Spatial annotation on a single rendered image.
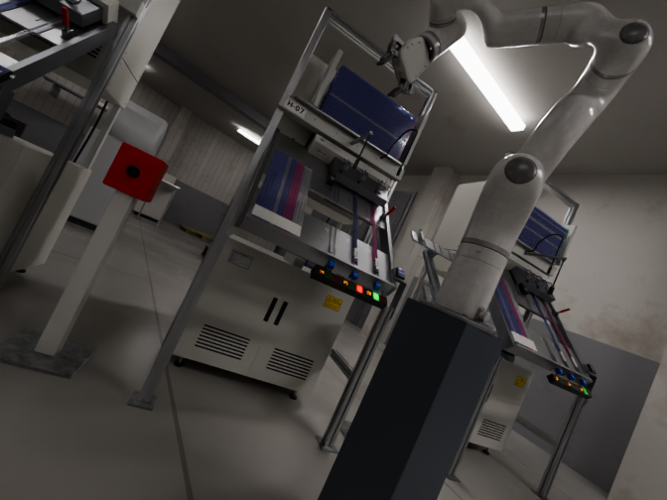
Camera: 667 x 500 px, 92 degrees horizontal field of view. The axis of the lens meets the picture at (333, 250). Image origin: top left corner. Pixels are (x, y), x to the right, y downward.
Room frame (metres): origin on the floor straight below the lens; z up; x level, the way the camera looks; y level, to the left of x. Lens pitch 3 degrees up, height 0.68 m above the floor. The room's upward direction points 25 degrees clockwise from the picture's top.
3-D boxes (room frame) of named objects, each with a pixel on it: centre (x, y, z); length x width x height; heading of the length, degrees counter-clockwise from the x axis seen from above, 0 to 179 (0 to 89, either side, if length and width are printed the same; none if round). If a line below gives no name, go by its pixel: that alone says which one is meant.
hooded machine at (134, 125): (3.64, 2.62, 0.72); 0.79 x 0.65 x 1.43; 33
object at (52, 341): (1.15, 0.75, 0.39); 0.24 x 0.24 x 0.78; 20
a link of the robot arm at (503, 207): (0.79, -0.34, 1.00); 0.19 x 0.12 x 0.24; 159
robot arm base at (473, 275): (0.82, -0.35, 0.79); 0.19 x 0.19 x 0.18
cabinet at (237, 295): (1.84, 0.24, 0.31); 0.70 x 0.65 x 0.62; 110
